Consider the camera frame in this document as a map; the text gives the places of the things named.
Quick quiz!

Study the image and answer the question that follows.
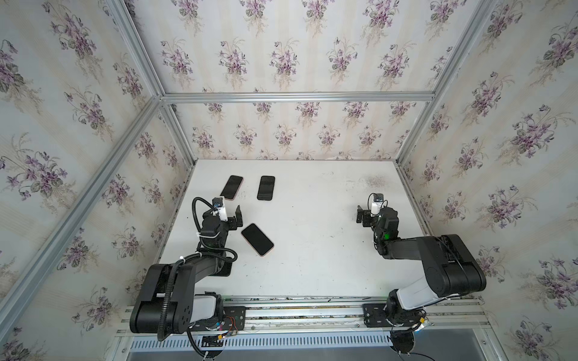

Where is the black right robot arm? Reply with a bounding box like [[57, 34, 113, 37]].
[[356, 206, 487, 332]]

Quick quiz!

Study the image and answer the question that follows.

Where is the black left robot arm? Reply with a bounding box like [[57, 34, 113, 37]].
[[129, 207, 243, 341]]

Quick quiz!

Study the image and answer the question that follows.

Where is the black phone pink edge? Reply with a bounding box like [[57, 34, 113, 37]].
[[220, 175, 244, 200]]

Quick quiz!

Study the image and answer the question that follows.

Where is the black phone far middle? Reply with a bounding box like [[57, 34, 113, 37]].
[[257, 175, 275, 202]]

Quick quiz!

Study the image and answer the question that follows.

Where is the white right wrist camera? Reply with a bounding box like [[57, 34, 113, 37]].
[[367, 193, 386, 215]]

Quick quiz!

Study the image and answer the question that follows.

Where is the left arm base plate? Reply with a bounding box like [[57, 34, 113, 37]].
[[212, 306, 247, 332]]

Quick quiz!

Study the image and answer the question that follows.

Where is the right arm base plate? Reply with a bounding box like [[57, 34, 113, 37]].
[[362, 303, 427, 328]]

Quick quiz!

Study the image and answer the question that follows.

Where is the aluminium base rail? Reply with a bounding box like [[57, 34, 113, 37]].
[[114, 295, 491, 337]]

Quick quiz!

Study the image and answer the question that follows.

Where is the aluminium frame top bar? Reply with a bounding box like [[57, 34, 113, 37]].
[[160, 91, 435, 104]]

